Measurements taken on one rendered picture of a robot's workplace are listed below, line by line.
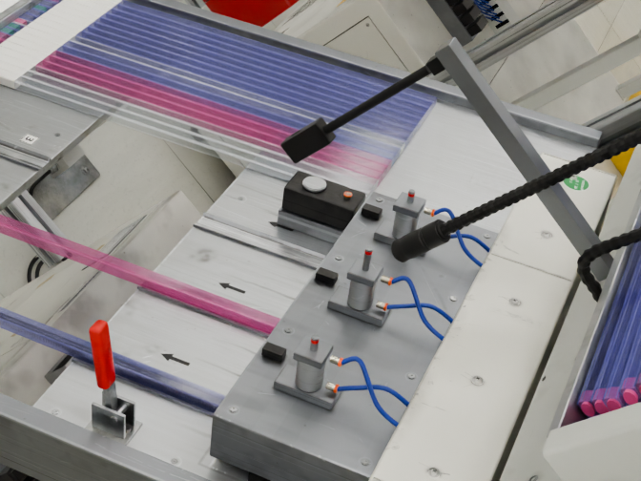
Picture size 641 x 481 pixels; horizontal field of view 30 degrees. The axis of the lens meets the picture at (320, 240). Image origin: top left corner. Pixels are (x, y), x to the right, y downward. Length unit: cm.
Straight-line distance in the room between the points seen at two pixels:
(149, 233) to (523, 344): 77
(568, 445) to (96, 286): 93
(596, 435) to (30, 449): 48
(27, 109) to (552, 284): 62
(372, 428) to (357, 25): 151
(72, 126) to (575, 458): 77
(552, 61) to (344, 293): 182
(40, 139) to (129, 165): 125
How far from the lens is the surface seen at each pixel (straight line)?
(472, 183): 131
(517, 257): 109
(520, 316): 103
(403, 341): 101
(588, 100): 286
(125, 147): 258
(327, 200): 117
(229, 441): 94
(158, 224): 167
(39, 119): 135
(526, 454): 84
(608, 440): 73
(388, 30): 234
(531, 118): 143
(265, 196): 124
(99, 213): 246
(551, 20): 220
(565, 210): 97
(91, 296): 155
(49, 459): 100
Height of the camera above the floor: 179
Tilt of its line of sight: 38 degrees down
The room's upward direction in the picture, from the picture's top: 63 degrees clockwise
